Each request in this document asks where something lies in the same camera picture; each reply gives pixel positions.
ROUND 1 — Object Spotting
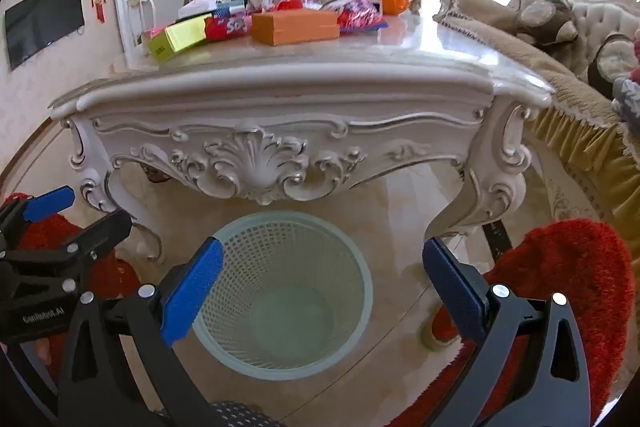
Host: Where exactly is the red snack bag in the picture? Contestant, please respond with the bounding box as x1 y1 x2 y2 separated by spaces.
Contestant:
337 0 388 32

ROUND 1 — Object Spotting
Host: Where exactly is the white tissue pack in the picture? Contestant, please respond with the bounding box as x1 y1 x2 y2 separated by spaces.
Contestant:
178 0 221 20

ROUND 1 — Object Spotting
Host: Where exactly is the orange tissue box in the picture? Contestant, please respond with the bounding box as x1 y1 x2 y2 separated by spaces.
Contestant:
250 9 342 46

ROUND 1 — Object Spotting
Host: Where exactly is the long red packet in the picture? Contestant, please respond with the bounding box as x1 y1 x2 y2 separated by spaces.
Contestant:
204 14 253 42

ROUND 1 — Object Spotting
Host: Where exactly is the brown beige round cushion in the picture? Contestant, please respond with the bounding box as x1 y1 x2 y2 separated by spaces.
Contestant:
587 34 640 98
515 0 578 45

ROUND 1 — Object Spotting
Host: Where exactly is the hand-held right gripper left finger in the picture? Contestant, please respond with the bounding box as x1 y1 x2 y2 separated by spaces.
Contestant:
57 236 226 427

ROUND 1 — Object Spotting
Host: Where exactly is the mint green plastic waste basket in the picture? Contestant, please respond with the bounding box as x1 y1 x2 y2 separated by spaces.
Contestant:
192 212 375 380

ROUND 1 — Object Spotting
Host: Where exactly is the dark star-printed cushion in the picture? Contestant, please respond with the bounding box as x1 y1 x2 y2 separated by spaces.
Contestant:
150 399 281 427

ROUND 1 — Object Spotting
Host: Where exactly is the beige tape roll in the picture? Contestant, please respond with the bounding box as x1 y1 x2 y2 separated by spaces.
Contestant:
421 307 461 352

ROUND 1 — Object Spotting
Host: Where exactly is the white side stand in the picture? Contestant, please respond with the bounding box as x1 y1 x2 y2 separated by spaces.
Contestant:
127 0 155 48

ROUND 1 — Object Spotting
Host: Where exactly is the yellow-green box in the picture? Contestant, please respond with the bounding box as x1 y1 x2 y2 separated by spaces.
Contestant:
146 18 213 62

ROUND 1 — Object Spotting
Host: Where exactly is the beige fringed sofa cover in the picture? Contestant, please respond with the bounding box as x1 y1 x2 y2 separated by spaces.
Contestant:
432 0 640 248

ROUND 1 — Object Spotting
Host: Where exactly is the ornate white carved table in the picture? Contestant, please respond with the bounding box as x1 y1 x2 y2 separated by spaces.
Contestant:
47 12 556 265

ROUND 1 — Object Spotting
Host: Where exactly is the black wall television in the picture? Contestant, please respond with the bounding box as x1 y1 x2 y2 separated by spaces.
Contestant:
4 0 86 72

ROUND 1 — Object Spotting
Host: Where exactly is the person's red fluffy left leg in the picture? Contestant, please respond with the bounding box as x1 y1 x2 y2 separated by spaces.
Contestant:
0 193 141 388

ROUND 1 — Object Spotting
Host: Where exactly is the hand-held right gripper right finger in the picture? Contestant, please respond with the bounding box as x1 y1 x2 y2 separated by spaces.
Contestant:
421 237 593 427

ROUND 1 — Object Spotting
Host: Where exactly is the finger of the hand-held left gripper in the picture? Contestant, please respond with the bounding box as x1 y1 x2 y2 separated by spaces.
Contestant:
0 186 76 254
0 209 133 279

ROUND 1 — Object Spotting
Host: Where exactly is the grey pink cloth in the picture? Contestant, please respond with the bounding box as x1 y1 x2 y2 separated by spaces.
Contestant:
612 39 640 122

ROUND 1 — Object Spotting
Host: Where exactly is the black metal bar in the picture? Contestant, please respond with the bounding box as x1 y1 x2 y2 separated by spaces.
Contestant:
482 217 513 268

